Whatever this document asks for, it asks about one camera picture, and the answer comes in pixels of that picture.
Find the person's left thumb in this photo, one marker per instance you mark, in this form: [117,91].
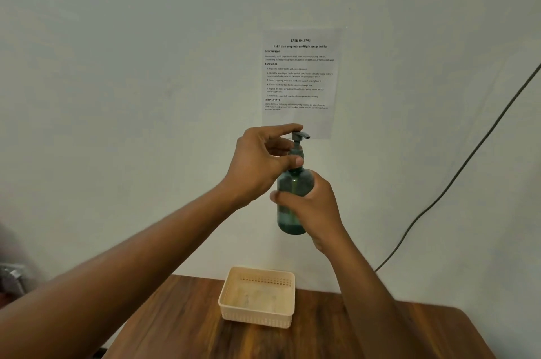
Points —
[289,162]

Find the person's left forearm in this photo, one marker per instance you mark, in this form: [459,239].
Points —
[126,270]

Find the person's right forearm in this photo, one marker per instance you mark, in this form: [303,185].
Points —
[372,308]

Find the green translucent soap bottle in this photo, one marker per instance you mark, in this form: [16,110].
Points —
[291,221]

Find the person's left hand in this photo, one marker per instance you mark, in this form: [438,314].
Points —
[249,168]

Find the grey metal object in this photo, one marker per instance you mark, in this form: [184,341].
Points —
[10,278]

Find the printed white paper sheet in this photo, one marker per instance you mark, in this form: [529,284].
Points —
[302,75]

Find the person's right thumb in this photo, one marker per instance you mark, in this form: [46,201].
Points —
[285,198]

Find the cream plastic storage basket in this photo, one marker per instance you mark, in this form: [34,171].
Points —
[258,299]

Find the dark green pump head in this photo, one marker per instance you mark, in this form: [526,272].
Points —
[297,144]

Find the person's right hand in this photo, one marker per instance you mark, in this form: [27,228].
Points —
[319,213]

